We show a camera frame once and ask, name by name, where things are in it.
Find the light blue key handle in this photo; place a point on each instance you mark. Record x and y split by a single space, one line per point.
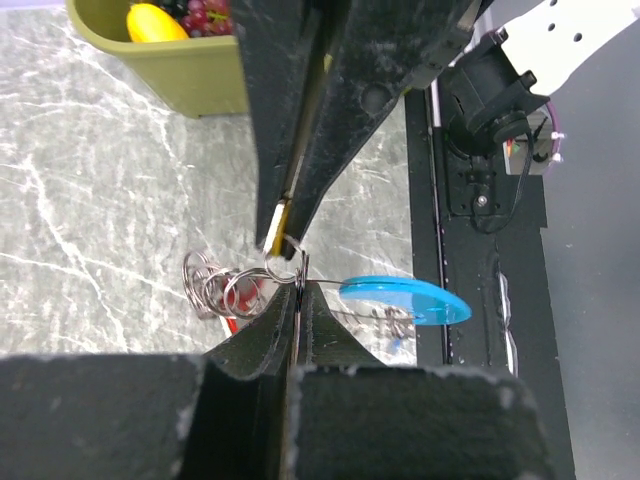
429 304

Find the yellow key tag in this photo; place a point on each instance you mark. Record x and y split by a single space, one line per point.
275 244

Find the red key tag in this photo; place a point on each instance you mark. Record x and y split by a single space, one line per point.
244 300

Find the olive green plastic bin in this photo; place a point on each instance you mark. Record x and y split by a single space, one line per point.
195 77

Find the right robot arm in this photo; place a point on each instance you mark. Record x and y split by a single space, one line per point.
509 72

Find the metal keyring with small rings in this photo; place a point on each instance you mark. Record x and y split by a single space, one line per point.
207 286

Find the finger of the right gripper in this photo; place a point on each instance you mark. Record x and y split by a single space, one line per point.
277 41
378 50

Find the purple toy grapes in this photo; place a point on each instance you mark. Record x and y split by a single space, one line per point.
200 18

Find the yellow toy lemon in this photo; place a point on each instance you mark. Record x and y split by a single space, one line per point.
147 23

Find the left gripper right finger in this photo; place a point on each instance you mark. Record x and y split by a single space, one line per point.
380 422

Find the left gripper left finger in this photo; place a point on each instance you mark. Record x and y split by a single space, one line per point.
151 416

